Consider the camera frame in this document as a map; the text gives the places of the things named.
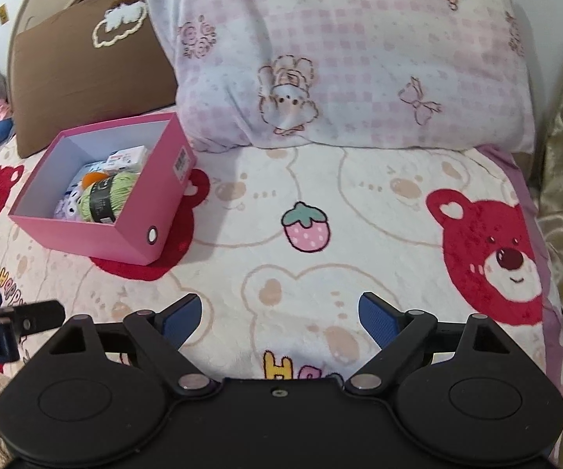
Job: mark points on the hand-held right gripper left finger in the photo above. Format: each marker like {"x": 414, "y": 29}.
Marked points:
{"x": 183, "y": 320}

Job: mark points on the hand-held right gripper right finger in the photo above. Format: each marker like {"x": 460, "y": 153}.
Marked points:
{"x": 379, "y": 322}

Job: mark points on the pink storage box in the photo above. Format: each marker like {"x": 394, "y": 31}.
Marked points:
{"x": 91, "y": 244}

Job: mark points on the purple plush toy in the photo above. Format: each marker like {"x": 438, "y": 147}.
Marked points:
{"x": 69, "y": 205}

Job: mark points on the orange makeup sponge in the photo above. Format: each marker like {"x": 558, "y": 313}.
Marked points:
{"x": 93, "y": 178}

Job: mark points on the green yarn ball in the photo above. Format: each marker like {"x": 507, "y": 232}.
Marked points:
{"x": 122, "y": 183}

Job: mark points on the blue white wet wipes packet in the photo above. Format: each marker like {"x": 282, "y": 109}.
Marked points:
{"x": 97, "y": 163}

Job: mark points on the small white blue carton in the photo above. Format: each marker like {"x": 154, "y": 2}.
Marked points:
{"x": 125, "y": 158}

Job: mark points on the brown pillow with cloud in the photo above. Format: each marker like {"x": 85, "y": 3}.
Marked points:
{"x": 66, "y": 83}

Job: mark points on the pink checked pillow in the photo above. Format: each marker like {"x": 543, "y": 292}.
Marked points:
{"x": 335, "y": 49}

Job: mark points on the yellow wall sticker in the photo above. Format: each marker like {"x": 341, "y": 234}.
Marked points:
{"x": 3, "y": 13}

